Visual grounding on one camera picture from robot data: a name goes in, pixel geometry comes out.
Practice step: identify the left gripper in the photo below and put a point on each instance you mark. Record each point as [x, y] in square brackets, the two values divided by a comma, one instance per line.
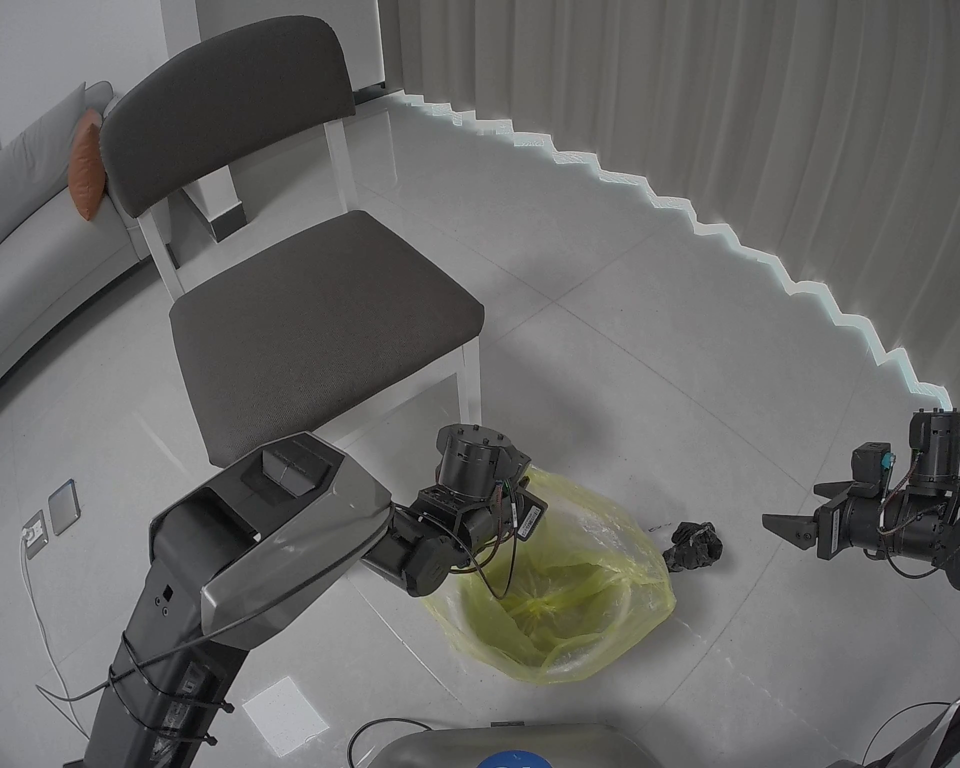
[529, 517]

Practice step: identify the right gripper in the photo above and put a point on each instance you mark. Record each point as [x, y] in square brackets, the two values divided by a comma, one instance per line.
[855, 525]

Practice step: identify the yellow plastic bag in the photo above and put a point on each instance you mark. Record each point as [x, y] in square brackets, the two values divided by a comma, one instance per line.
[592, 540]

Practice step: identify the black plastic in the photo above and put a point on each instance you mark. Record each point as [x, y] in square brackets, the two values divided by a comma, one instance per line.
[694, 547]

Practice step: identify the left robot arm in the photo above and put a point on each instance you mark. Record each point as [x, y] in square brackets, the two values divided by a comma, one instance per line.
[285, 540]

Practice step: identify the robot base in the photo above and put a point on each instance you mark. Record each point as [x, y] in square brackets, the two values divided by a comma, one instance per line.
[450, 750]

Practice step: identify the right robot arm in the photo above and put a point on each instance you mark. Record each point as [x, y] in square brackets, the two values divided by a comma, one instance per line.
[934, 450]

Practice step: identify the grey white chair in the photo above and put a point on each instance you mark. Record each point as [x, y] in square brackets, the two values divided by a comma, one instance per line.
[315, 330]

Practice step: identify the white curtain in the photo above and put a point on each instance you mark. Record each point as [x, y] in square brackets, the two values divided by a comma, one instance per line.
[675, 90]

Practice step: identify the pale grey sofa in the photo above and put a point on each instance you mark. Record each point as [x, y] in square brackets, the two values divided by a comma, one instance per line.
[45, 255]

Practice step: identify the orange cushion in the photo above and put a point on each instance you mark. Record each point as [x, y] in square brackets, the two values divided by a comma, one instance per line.
[86, 169]

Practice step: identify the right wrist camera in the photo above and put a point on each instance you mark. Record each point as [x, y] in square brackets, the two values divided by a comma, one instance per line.
[870, 465]

